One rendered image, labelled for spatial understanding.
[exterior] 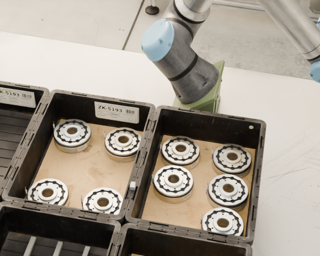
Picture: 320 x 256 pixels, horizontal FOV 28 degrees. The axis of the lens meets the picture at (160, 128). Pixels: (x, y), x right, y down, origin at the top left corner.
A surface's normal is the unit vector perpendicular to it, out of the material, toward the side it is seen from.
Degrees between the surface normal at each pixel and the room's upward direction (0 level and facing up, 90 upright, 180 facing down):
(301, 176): 0
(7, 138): 0
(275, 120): 0
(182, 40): 51
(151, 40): 43
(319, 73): 97
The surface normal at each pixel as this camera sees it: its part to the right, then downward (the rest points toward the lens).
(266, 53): 0.02, -0.70
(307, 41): -0.04, 0.58
